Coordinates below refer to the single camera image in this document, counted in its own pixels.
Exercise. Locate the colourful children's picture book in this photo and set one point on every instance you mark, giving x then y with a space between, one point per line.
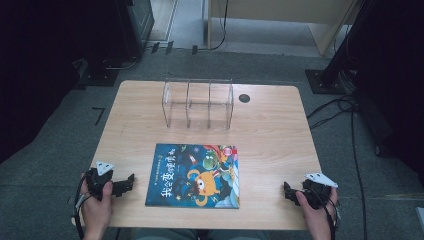
186 186

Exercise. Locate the black stand base plate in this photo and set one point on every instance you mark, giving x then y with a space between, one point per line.
100 77

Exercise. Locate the dark curtain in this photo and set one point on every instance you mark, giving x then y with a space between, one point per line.
396 83
33 66

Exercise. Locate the black equipment cabinet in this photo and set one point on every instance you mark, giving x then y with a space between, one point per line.
136 23

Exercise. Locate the black round table grommet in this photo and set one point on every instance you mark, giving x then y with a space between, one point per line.
244 98

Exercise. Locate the light wooden cabinet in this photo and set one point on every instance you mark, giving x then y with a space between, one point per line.
283 10

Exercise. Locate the black metal stand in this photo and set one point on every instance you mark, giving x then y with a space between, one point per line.
336 60

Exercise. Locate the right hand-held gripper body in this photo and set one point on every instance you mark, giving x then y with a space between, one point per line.
316 190

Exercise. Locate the person's left hand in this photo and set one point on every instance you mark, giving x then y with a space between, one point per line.
96 210

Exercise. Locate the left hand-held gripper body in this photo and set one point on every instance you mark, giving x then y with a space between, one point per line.
99 181

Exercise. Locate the person's right hand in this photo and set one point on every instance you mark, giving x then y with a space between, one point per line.
315 216

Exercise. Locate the clear acrylic book rack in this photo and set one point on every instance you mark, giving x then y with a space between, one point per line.
197 115

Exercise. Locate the white flat object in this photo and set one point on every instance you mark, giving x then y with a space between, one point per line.
420 218

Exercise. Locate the black tape strip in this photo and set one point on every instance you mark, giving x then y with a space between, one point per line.
169 47
155 47

